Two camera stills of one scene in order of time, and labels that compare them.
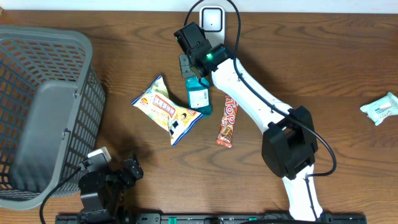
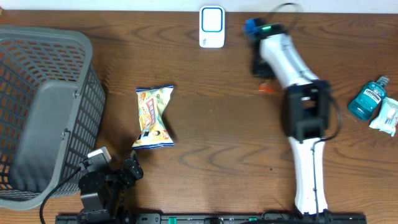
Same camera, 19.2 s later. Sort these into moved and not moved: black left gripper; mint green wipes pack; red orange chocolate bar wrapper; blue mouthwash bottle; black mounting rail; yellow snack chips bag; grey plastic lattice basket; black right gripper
Moved: black right gripper; mint green wipes pack; red orange chocolate bar wrapper; yellow snack chips bag; blue mouthwash bottle
Not moved: grey plastic lattice basket; black left gripper; black mounting rail
